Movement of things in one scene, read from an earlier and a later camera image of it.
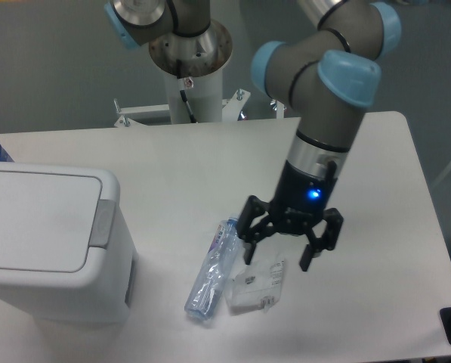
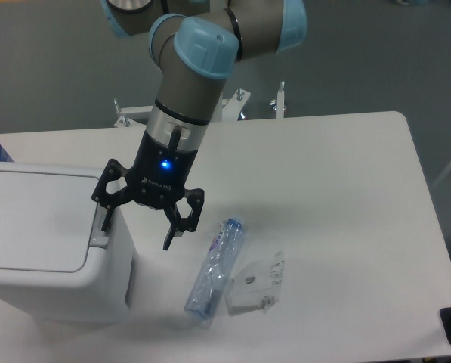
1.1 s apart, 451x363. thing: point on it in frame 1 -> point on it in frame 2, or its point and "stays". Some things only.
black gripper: (298, 204) -> (156, 178)
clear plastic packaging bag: (254, 286) stays
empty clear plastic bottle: (212, 274) stays
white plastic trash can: (56, 244) stays
